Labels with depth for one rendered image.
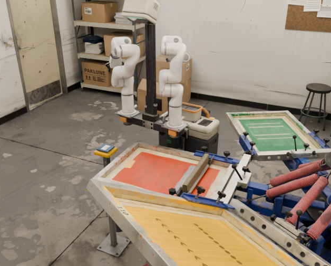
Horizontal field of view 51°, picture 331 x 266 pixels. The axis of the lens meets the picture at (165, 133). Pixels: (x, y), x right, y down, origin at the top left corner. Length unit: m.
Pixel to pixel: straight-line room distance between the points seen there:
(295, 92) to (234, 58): 1.10
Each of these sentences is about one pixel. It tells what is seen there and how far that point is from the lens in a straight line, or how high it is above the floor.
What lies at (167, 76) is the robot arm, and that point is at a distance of 2.41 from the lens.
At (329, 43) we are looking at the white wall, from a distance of 5.69.
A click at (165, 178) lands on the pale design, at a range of 2.31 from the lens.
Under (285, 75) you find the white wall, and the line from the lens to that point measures 5.84.
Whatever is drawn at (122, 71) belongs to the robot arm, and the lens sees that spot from 2.59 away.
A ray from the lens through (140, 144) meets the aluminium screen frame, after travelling 2.66.
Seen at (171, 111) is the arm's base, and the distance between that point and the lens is 2.52.
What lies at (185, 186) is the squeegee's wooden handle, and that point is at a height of 1.05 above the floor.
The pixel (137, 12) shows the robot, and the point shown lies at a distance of 2.34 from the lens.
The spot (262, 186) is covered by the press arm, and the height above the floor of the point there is 1.04.
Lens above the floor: 2.23
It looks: 26 degrees down
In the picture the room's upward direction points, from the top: straight up
